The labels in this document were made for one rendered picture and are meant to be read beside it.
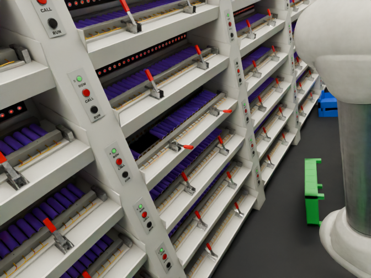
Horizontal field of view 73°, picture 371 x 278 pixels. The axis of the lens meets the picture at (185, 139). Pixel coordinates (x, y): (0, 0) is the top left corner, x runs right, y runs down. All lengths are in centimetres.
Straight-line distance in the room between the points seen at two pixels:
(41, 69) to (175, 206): 61
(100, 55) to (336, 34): 49
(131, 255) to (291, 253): 78
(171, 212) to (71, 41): 61
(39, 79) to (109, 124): 18
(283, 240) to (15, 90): 124
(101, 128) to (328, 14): 51
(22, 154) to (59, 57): 23
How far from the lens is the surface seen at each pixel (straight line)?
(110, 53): 69
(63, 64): 62
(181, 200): 96
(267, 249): 138
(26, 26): 62
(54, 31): 62
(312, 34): 48
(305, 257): 136
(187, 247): 107
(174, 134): 90
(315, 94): 260
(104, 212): 74
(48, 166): 63
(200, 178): 102
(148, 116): 76
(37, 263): 72
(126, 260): 86
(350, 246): 80
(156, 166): 82
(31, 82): 60
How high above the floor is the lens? 110
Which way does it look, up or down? 26 degrees down
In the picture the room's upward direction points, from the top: 18 degrees counter-clockwise
